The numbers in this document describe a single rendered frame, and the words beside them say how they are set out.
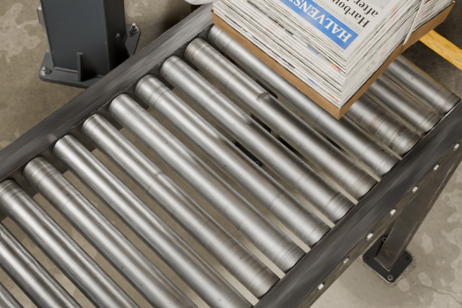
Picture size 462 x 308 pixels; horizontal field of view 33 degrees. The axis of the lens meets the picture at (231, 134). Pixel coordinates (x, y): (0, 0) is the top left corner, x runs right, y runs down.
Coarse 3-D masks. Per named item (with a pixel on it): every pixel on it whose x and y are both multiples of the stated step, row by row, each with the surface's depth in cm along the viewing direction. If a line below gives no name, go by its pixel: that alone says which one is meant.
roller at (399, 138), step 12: (360, 96) 146; (360, 108) 145; (372, 108) 144; (360, 120) 145; (372, 120) 144; (384, 120) 143; (396, 120) 144; (372, 132) 145; (384, 132) 143; (396, 132) 142; (408, 132) 142; (396, 144) 142; (408, 144) 141
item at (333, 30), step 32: (224, 0) 127; (256, 0) 115; (288, 0) 111; (320, 0) 111; (352, 0) 110; (384, 0) 110; (416, 0) 116; (256, 32) 127; (288, 32) 117; (320, 32) 109; (352, 32) 109; (384, 32) 114; (288, 64) 127; (320, 64) 117; (352, 64) 112; (352, 96) 126
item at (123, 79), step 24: (192, 24) 152; (144, 48) 148; (168, 48) 148; (216, 48) 161; (120, 72) 145; (144, 72) 145; (96, 96) 141; (48, 120) 138; (72, 120) 138; (24, 144) 135; (48, 144) 135; (0, 168) 132; (0, 216) 138
